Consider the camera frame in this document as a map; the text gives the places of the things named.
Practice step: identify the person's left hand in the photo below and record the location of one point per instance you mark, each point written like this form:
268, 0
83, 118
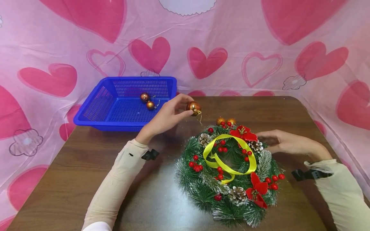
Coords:
162, 120

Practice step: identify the person's right hand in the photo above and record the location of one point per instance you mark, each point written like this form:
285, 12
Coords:
297, 144

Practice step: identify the person's right thumb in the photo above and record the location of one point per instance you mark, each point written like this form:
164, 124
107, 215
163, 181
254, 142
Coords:
274, 149

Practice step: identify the person's right fingers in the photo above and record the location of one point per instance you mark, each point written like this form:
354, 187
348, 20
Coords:
267, 133

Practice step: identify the person's left thumb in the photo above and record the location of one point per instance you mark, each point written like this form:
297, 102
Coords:
188, 113

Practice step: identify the person's left index finger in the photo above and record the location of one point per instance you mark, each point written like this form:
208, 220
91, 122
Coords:
183, 98

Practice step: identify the copper bauble ornament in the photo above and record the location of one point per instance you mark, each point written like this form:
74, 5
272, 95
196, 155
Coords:
150, 105
193, 107
144, 97

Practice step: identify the green Christmas wreath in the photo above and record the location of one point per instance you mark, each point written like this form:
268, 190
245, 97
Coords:
202, 189

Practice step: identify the yellow ribbon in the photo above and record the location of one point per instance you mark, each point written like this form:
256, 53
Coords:
250, 157

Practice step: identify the gold glitter ball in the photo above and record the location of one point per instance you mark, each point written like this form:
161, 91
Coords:
231, 121
220, 121

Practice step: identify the black wrist band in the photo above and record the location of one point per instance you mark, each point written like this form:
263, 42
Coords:
309, 175
150, 155

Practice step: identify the blue plastic basket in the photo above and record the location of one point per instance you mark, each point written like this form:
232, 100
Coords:
127, 112

